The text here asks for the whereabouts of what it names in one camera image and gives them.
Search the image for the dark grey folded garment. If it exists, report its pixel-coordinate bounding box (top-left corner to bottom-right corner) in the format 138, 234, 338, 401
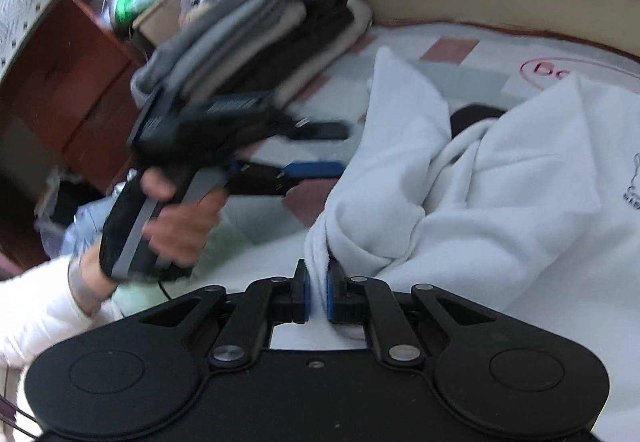
131, 0, 273, 93

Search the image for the cream folded garment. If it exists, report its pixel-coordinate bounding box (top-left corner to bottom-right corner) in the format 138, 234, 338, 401
280, 2, 373, 113

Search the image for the checkered floor mat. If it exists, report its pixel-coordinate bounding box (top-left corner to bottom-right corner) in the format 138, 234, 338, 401
200, 19, 640, 283

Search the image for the beige folded garment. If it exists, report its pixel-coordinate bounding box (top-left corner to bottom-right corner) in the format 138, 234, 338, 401
277, 2, 308, 32

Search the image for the crumpled grey white garment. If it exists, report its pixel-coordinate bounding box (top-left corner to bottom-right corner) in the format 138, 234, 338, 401
35, 167, 131, 263

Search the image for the person's left forearm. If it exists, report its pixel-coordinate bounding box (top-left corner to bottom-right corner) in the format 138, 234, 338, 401
0, 247, 121, 368

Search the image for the brown wooden dresser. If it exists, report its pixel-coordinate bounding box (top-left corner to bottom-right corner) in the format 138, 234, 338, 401
0, 0, 146, 193

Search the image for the beige nightstand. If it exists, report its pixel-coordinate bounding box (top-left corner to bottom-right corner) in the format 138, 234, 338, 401
132, 0, 183, 48

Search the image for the white sweatshirt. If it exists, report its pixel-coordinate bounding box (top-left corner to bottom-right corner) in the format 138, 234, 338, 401
270, 47, 640, 442

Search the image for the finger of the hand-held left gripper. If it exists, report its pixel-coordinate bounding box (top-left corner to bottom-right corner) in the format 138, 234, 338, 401
279, 119, 352, 142
229, 161, 344, 197

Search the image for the dark brown folded garment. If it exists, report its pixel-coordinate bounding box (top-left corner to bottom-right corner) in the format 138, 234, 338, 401
270, 0, 356, 98

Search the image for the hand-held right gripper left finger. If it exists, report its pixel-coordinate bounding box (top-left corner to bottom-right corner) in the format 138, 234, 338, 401
122, 259, 313, 368

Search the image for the light grey folded garment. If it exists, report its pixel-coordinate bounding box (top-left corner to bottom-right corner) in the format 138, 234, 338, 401
132, 0, 306, 98

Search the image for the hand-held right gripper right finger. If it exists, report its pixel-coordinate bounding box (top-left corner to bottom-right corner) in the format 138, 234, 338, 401
325, 257, 506, 368

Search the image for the beige bed mattress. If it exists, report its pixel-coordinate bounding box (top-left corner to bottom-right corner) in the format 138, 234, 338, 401
350, 0, 640, 58

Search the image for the person's left hand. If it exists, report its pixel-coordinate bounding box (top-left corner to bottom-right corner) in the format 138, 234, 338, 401
141, 169, 225, 269

